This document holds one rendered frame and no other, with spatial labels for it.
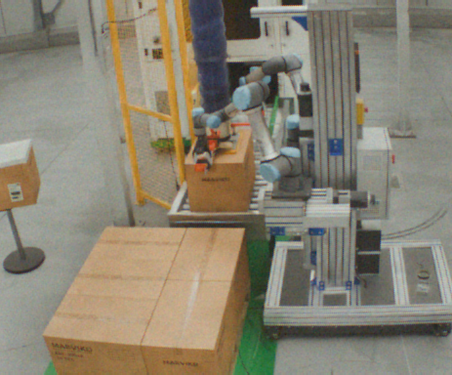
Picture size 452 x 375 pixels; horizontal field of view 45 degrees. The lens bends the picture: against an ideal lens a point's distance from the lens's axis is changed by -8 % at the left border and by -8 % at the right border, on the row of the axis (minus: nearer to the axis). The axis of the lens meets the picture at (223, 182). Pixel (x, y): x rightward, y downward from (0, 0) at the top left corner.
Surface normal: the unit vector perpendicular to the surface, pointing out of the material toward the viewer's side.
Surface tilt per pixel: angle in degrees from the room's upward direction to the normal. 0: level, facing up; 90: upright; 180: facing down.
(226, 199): 90
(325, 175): 90
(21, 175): 90
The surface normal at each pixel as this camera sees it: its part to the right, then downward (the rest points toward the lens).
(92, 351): -0.16, 0.46
